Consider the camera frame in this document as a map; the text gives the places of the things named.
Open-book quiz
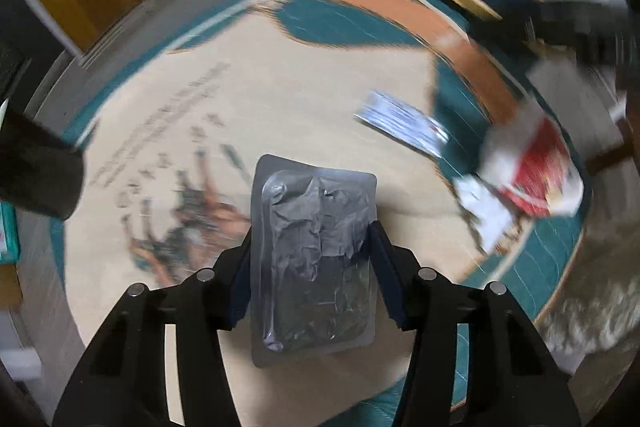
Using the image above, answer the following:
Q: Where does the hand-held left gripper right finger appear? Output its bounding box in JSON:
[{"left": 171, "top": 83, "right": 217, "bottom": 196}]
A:
[{"left": 367, "top": 221, "right": 583, "bottom": 427}]

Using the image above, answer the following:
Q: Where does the silver foil packet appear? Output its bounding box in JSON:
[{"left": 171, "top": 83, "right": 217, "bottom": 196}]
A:
[{"left": 248, "top": 153, "right": 378, "bottom": 369}]

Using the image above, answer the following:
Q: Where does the white fluffy rug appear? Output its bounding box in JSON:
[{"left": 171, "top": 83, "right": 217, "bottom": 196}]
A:
[{"left": 540, "top": 187, "right": 640, "bottom": 373}]

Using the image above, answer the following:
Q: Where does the red white paper cup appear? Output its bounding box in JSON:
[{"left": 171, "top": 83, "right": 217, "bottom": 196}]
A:
[{"left": 477, "top": 109, "right": 585, "bottom": 219}]

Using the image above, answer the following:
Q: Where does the cardboard box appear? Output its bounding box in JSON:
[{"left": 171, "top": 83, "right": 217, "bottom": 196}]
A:
[{"left": 0, "top": 264, "right": 23, "bottom": 308}]

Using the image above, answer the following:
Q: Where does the dark entrance door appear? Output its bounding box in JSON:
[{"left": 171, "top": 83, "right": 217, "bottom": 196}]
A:
[{"left": 0, "top": 0, "right": 36, "bottom": 102}]

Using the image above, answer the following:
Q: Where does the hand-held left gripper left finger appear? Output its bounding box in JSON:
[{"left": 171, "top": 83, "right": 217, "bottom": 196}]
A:
[{"left": 52, "top": 229, "right": 256, "bottom": 427}]

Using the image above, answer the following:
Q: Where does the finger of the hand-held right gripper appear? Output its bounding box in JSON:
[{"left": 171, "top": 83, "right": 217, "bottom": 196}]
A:
[{"left": 470, "top": 0, "right": 632, "bottom": 66}]

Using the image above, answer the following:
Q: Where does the printed teal beige mat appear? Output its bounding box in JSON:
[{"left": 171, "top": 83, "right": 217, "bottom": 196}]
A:
[{"left": 50, "top": 0, "right": 593, "bottom": 427}]

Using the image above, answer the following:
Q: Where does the black cup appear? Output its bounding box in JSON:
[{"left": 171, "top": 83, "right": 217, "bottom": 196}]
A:
[{"left": 0, "top": 109, "right": 86, "bottom": 222}]

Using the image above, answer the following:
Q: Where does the white paper scrap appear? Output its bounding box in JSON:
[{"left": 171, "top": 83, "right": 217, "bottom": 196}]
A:
[{"left": 452, "top": 174, "right": 521, "bottom": 255}]

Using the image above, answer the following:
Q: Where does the teal tissue pack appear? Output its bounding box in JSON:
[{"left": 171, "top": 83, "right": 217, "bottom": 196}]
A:
[{"left": 0, "top": 202, "right": 22, "bottom": 265}]

